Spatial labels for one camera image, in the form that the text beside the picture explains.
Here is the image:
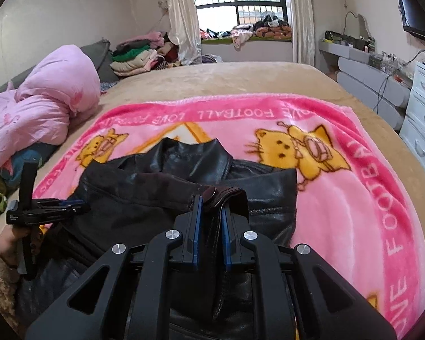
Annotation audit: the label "black leather jacket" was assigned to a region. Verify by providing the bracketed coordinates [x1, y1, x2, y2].
[14, 138, 297, 339]

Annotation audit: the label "pile of folded clothes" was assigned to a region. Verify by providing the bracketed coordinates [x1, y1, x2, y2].
[110, 31, 181, 78]

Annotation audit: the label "clothes on window sill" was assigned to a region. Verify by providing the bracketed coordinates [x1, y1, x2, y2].
[200, 15, 292, 49]

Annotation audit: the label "left hand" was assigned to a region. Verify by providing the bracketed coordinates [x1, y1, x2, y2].
[0, 225, 43, 267]

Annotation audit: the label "tan fleece sleeve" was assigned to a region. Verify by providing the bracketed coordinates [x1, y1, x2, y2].
[0, 256, 20, 334]

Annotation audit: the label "pink cartoon cat blanket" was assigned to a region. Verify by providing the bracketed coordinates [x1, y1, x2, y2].
[32, 93, 425, 339]

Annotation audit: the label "pink quilt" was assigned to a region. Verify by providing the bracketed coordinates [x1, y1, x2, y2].
[0, 44, 101, 168]

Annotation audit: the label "tan bed sheet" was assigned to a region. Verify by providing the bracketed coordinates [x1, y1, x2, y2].
[0, 61, 425, 302]

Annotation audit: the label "grey dressing table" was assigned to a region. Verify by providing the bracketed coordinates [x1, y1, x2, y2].
[318, 31, 412, 131]

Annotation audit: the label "left cream curtain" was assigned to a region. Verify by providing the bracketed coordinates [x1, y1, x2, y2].
[160, 0, 201, 65]

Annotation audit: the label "cream curtain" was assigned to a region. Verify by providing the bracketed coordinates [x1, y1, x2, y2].
[160, 0, 201, 65]
[290, 0, 315, 66]

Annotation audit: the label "right cream curtain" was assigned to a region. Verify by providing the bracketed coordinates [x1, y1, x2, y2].
[290, 0, 315, 66]

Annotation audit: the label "black wall television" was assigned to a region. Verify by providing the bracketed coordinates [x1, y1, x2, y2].
[398, 0, 425, 41]

